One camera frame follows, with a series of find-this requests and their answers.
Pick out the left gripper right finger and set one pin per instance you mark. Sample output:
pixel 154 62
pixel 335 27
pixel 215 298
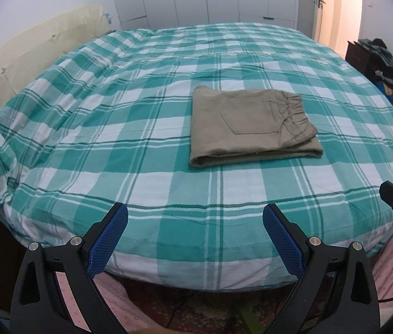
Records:
pixel 335 290

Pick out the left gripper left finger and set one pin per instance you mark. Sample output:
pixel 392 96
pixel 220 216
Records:
pixel 55 290

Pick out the khaki pants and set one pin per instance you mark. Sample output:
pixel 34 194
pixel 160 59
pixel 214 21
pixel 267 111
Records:
pixel 230 127

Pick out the pink dotted pajama trousers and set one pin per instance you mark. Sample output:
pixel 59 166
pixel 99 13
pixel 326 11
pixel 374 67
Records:
pixel 136 321

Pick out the pile of dark clothes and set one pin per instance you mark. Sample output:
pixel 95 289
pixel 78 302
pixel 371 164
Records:
pixel 381 72

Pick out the patterned floor rug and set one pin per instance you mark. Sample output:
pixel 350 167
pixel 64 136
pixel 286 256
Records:
pixel 193 311

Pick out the dark wooden cabinet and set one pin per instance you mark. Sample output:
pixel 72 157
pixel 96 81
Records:
pixel 358 58

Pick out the teal plaid bed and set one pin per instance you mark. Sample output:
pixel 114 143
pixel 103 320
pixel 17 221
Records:
pixel 110 122

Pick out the cream padded headboard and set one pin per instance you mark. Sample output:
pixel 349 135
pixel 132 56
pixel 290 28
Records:
pixel 27 55

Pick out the door with handle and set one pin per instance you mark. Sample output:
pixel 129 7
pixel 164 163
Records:
pixel 309 16

